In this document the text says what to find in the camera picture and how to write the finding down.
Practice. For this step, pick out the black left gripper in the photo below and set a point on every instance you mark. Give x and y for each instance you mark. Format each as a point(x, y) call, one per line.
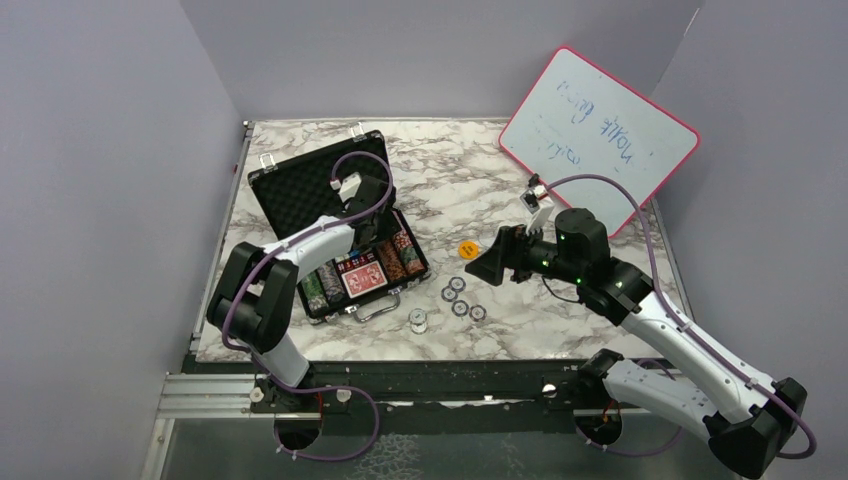
point(378, 236)

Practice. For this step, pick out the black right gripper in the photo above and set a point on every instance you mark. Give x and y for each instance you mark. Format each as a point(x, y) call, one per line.
point(507, 251)

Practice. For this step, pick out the red playing card deck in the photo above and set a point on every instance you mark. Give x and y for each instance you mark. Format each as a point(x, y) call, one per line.
point(364, 279)

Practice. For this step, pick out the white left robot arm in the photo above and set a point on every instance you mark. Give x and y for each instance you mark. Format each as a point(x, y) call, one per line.
point(253, 299)

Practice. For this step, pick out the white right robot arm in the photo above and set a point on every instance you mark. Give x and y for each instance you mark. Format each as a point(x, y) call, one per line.
point(744, 415)

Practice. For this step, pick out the black poker set case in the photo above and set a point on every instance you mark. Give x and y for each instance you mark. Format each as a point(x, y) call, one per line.
point(333, 211)

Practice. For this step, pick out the orange big blind button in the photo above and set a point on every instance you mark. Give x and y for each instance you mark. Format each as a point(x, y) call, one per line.
point(468, 250)

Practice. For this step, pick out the red dice in case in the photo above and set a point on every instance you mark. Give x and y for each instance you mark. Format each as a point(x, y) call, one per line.
point(354, 260)

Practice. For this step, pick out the brown chip row in case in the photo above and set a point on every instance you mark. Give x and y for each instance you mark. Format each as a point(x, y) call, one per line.
point(391, 261)

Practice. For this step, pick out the blue 10 chip upper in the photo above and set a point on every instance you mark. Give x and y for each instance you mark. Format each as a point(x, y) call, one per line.
point(457, 284)

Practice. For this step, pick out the blue 10 chip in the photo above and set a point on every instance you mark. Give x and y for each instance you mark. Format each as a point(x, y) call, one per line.
point(460, 308)
point(457, 284)
point(477, 313)
point(448, 294)

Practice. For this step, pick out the red green chip row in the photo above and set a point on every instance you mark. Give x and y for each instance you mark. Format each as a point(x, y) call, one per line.
point(407, 253)

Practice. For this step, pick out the blue 10 chip right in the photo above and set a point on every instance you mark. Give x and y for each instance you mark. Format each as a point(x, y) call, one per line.
point(477, 313)

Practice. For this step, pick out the blue 10 chip left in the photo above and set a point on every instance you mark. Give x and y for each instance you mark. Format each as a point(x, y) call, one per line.
point(448, 294)

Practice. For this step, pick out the blue 10 chip lower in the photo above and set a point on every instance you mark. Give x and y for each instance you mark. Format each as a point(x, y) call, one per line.
point(460, 308)

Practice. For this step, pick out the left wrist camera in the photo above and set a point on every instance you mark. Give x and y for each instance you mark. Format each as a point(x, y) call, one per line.
point(348, 187)

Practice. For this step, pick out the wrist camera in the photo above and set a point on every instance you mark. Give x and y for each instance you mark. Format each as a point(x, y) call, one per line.
point(539, 204)
point(348, 187)

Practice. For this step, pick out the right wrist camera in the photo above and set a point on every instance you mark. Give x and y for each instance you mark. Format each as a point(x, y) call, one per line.
point(539, 204)

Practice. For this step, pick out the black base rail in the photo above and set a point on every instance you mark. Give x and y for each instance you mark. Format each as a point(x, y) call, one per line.
point(430, 398)

